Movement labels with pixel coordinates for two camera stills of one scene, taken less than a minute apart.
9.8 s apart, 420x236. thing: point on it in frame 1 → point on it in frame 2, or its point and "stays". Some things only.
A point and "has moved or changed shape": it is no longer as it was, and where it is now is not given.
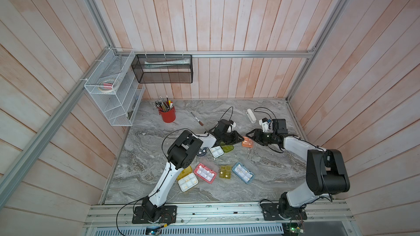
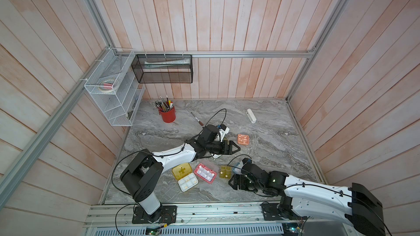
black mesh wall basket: (163, 68) stays
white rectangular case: (251, 116) stays
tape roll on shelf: (107, 86) stays
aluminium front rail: (250, 213) stays
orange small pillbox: (247, 142) has moved or changed shape
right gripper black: (257, 136) → (235, 176)
